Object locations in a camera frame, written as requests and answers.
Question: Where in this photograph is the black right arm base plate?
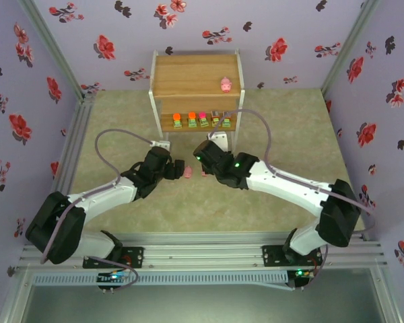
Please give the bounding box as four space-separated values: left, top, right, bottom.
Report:
261 245 324 268

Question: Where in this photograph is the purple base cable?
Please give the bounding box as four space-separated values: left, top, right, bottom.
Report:
86 255 139 292
291 244 329 291

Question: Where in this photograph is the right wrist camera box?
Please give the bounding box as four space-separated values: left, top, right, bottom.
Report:
207 131 229 152

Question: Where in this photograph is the wooden shelf white frame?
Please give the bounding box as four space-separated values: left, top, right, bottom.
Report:
147 48 246 154

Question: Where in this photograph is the white slotted cable duct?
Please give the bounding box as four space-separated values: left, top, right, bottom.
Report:
32 271 289 287

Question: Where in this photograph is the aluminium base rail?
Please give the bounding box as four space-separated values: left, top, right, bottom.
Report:
18 231 390 270

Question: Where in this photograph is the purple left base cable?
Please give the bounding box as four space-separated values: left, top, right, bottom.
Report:
86 255 139 292

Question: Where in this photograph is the aluminium side rail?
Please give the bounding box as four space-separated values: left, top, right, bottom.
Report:
52 94 97 203

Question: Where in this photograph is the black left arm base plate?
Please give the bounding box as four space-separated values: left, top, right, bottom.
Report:
83 246 145 269

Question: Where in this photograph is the grey metal sheet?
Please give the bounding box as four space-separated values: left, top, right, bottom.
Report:
18 284 388 323

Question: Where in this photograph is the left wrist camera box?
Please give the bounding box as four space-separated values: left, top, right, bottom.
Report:
149 140 172 152

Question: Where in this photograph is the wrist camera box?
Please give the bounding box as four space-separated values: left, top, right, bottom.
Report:
207 131 229 152
149 140 172 152

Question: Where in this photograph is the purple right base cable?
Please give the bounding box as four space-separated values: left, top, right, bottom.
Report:
291 244 329 291

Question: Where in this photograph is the aluminium corner post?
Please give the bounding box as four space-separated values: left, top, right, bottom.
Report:
318 0 382 98
16 0 95 102

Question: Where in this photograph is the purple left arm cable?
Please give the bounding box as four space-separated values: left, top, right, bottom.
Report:
38 129 154 265

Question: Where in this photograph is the aluminium frame bar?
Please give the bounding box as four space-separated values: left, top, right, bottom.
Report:
0 265 34 323
370 267 403 323

